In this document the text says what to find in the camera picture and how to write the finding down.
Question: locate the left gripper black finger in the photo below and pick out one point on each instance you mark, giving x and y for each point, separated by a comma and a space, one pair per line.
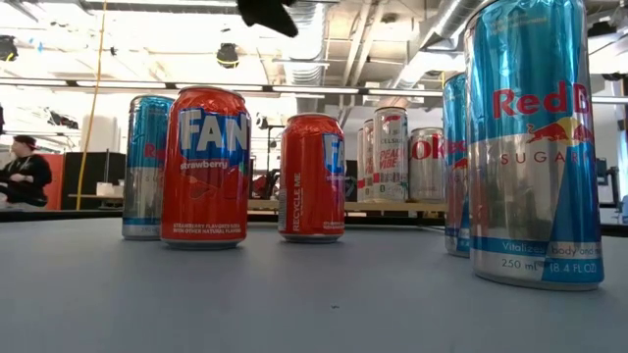
270, 15

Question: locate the red Fanta strawberry can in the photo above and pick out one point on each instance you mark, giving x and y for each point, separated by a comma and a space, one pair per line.
206, 196
311, 186

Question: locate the silver Diet Coke can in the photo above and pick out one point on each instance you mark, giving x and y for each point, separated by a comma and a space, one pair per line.
427, 176

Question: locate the black background robot arm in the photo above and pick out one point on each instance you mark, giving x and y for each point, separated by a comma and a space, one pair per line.
267, 186

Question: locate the black ceiling lamp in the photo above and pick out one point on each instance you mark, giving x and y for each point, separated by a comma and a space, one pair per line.
228, 55
7, 49

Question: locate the black monitor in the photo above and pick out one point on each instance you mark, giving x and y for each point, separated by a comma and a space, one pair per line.
350, 181

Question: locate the white cylindrical tank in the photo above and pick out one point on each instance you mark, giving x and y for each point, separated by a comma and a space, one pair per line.
100, 135

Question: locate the blue silver Red Bull can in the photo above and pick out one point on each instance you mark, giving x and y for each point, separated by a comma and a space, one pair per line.
535, 196
142, 196
455, 196

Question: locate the white box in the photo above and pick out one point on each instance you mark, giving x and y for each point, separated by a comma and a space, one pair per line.
104, 189

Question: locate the orange partition panel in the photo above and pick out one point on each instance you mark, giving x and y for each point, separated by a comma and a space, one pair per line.
57, 181

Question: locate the person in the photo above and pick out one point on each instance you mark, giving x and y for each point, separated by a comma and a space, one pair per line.
27, 176

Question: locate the blue-grey table mat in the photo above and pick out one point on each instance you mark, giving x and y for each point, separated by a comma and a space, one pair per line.
314, 318

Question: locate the corrugated silver ventilation duct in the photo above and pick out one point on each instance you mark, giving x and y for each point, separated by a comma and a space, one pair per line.
304, 59

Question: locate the smooth silver ventilation duct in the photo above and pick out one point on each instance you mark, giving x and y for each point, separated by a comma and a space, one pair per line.
432, 29

